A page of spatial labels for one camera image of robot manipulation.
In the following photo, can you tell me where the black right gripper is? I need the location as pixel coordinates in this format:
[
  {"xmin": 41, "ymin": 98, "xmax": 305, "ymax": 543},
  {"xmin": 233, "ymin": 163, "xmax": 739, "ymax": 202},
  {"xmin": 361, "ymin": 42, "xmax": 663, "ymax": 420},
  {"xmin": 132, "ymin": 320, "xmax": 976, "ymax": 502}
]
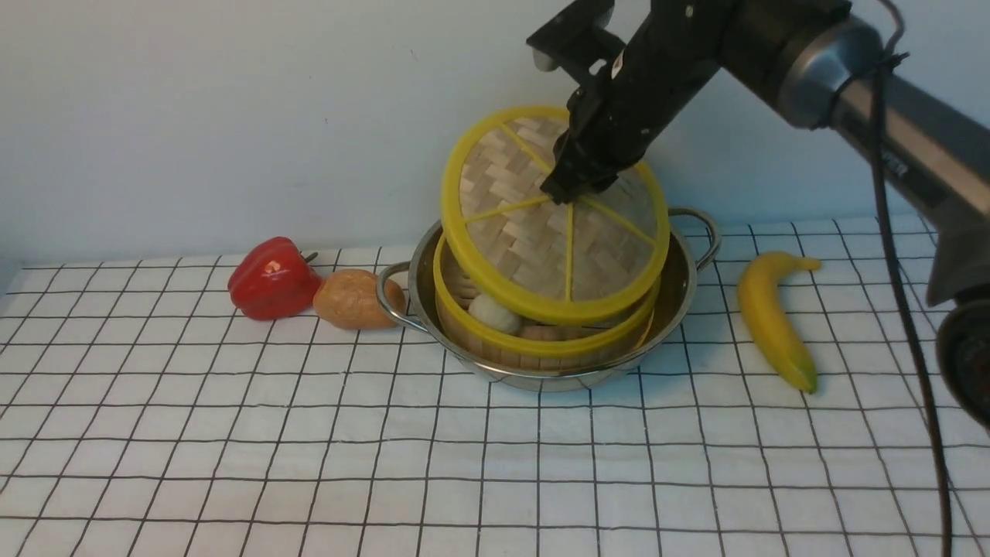
[{"xmin": 526, "ymin": 1, "xmax": 736, "ymax": 204}]

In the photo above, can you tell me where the yellow bamboo steamer lid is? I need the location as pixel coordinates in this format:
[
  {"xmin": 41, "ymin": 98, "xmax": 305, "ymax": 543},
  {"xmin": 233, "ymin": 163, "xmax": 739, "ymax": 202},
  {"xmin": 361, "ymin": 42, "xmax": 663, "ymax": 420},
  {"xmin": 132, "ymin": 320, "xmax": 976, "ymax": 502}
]
[{"xmin": 441, "ymin": 105, "xmax": 671, "ymax": 325}]

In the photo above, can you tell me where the yellow-rimmed bamboo steamer basket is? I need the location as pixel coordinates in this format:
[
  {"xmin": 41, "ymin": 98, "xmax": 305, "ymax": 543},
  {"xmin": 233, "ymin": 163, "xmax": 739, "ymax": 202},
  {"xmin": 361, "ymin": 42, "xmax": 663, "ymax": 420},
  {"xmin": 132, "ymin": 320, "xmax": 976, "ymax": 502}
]
[{"xmin": 431, "ymin": 237, "xmax": 659, "ymax": 374}]

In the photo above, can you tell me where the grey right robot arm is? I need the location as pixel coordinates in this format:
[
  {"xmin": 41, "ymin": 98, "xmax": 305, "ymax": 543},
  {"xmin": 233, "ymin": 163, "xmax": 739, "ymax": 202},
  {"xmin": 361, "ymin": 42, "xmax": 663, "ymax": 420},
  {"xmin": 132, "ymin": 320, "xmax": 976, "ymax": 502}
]
[{"xmin": 527, "ymin": 1, "xmax": 989, "ymax": 425}]

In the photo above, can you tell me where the stainless steel pot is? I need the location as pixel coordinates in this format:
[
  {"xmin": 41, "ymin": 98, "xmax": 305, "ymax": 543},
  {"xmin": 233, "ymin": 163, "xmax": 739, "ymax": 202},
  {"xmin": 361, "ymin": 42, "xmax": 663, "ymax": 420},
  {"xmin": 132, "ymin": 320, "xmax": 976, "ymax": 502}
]
[{"xmin": 375, "ymin": 206, "xmax": 722, "ymax": 392}]

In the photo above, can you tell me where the white steamed bun front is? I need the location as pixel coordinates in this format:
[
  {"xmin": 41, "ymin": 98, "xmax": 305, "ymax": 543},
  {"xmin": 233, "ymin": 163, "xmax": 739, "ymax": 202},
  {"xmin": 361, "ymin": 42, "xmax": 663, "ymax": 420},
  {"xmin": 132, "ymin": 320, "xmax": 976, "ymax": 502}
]
[{"xmin": 468, "ymin": 293, "xmax": 524, "ymax": 336}]

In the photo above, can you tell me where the yellow banana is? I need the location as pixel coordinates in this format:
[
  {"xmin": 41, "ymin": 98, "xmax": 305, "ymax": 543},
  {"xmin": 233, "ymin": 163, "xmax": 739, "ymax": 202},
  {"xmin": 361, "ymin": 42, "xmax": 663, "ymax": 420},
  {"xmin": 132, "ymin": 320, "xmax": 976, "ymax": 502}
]
[{"xmin": 736, "ymin": 251, "xmax": 821, "ymax": 394}]

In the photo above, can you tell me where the brown potato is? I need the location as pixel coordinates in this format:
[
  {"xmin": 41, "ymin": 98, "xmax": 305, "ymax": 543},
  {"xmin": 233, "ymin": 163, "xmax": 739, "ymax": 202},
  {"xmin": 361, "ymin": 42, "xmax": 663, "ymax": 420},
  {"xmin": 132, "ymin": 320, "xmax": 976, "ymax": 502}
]
[{"xmin": 312, "ymin": 268, "xmax": 398, "ymax": 330}]

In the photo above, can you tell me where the red bell pepper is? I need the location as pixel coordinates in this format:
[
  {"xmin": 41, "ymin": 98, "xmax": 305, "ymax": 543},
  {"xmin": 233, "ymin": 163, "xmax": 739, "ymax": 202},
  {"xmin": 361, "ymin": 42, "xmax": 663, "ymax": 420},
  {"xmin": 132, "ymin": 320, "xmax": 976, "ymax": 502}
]
[{"xmin": 227, "ymin": 237, "xmax": 323, "ymax": 321}]

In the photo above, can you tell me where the white grid tablecloth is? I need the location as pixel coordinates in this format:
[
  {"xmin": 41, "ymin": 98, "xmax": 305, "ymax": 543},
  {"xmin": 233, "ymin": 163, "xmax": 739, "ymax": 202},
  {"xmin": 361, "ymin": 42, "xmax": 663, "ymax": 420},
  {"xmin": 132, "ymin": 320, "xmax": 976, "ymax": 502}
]
[{"xmin": 1, "ymin": 219, "xmax": 941, "ymax": 556}]

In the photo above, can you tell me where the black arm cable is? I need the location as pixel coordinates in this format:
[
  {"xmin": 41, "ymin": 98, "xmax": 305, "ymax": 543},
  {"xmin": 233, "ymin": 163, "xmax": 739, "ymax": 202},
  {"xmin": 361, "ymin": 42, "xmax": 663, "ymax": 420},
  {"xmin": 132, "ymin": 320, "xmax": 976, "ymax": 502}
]
[{"xmin": 866, "ymin": 0, "xmax": 954, "ymax": 557}]

